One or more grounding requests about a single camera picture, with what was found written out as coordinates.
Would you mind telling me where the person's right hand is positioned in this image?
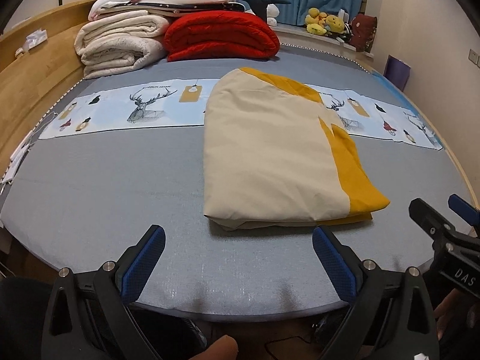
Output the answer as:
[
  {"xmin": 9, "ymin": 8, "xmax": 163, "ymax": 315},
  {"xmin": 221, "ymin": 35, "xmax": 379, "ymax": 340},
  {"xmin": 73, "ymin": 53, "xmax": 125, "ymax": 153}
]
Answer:
[{"xmin": 435, "ymin": 290, "xmax": 475, "ymax": 346}]

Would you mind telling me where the person's leg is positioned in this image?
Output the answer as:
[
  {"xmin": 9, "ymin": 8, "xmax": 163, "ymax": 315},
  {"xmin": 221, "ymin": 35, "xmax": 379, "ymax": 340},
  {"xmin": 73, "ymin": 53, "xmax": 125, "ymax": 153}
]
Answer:
[{"xmin": 191, "ymin": 335, "xmax": 239, "ymax": 360}]

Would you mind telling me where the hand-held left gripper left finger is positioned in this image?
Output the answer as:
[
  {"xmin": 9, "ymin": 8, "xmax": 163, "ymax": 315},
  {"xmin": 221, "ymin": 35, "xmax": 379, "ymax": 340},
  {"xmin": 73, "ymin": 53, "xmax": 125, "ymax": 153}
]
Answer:
[{"xmin": 41, "ymin": 225, "xmax": 177, "ymax": 360}]

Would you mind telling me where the light blue printed cloth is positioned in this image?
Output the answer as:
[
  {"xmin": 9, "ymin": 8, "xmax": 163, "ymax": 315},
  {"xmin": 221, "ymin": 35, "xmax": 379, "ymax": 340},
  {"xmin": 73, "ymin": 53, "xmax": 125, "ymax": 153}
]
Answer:
[{"xmin": 39, "ymin": 78, "xmax": 445, "ymax": 151}]

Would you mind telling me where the red folded blanket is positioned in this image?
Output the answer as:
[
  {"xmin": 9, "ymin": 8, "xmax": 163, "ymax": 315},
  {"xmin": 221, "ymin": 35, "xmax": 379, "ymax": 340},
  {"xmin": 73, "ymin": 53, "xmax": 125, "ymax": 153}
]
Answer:
[{"xmin": 164, "ymin": 11, "xmax": 281, "ymax": 62}]

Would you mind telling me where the cream folded quilt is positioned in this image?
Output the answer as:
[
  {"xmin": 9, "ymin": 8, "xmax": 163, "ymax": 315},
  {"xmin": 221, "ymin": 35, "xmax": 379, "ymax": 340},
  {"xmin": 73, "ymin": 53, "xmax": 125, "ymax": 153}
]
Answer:
[{"xmin": 75, "ymin": 9, "xmax": 170, "ymax": 79}]

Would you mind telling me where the navy patterned folded cloth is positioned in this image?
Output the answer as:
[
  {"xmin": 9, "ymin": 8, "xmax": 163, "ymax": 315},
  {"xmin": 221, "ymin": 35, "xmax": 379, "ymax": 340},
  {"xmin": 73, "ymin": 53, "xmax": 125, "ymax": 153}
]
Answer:
[{"xmin": 97, "ymin": 0, "xmax": 246, "ymax": 17}]

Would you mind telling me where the dark red bag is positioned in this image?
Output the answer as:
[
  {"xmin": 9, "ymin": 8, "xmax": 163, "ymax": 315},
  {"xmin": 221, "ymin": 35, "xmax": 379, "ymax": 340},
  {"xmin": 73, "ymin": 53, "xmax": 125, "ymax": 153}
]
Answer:
[{"xmin": 350, "ymin": 13, "xmax": 377, "ymax": 52}]

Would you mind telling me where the wooden headboard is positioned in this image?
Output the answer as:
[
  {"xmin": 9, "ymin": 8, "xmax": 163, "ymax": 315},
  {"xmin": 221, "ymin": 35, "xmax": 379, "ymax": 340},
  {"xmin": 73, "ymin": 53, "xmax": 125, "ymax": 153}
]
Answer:
[{"xmin": 0, "ymin": 0, "xmax": 102, "ymax": 173}]

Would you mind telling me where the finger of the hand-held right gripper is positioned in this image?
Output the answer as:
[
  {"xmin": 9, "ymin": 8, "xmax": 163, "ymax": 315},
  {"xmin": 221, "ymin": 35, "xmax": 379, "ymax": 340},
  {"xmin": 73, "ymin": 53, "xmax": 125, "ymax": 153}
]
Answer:
[
  {"xmin": 409, "ymin": 198, "xmax": 456, "ymax": 248},
  {"xmin": 448, "ymin": 194, "xmax": 480, "ymax": 233}
]

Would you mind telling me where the tissue packet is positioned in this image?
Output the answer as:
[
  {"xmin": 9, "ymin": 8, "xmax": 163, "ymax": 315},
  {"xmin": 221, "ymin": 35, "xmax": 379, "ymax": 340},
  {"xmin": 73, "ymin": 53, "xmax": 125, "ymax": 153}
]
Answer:
[{"xmin": 24, "ymin": 29, "xmax": 49, "ymax": 49}]

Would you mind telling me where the beige and yellow hooded jacket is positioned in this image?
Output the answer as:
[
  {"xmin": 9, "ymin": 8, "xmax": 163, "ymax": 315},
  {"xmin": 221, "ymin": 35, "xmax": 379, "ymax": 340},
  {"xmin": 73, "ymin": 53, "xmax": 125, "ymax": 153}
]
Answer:
[{"xmin": 202, "ymin": 67, "xmax": 391, "ymax": 230}]

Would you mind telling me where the yellow plush toy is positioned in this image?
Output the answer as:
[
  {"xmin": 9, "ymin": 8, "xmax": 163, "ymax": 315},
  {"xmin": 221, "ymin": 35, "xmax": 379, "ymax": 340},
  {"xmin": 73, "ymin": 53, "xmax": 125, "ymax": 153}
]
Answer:
[
  {"xmin": 304, "ymin": 7, "xmax": 329, "ymax": 35},
  {"xmin": 324, "ymin": 14, "xmax": 346, "ymax": 34}
]

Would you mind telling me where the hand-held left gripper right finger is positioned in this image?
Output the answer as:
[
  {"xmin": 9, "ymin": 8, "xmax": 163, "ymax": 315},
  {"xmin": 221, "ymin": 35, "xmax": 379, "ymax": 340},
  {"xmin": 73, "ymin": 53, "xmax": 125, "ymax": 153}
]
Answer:
[{"xmin": 312, "ymin": 226, "xmax": 439, "ymax": 360}]

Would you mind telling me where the purple paper bag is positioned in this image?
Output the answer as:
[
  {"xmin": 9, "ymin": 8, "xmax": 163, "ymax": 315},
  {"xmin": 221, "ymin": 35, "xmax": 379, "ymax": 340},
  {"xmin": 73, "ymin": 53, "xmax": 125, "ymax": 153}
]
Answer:
[{"xmin": 386, "ymin": 55, "xmax": 411, "ymax": 91}]

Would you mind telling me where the white cable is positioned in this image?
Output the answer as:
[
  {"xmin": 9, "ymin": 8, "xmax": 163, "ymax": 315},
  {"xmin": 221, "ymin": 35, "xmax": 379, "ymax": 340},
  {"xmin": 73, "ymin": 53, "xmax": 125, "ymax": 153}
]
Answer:
[{"xmin": 0, "ymin": 112, "xmax": 57, "ymax": 184}]

